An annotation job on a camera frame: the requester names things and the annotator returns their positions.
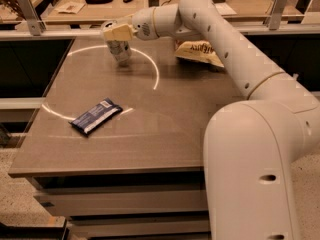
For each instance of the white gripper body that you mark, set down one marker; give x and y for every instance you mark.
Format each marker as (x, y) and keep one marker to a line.
(143, 23)

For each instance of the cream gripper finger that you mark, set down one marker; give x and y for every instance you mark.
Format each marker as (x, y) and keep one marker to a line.
(125, 19)
(122, 32)

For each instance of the grey drawer cabinet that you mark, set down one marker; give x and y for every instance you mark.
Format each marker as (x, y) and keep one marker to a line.
(162, 205)

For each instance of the metal bracket left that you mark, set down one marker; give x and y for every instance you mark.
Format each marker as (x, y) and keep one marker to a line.
(34, 23)

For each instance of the metal bracket right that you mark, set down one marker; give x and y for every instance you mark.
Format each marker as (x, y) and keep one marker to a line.
(274, 19)

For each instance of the paper packet on desk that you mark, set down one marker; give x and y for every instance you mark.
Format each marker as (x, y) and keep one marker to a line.
(70, 8)

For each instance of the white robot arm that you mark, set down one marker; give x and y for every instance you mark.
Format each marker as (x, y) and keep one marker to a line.
(249, 146)

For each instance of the silver 7up soda can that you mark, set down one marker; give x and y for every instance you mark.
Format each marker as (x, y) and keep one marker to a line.
(120, 50)

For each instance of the blue snack bar wrapper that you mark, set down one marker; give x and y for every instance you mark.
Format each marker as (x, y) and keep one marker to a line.
(92, 119)

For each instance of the brown chip bag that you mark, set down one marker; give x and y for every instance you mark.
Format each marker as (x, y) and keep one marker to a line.
(198, 51)

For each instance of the white paper sheet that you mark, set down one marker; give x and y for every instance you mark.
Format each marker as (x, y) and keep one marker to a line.
(224, 9)

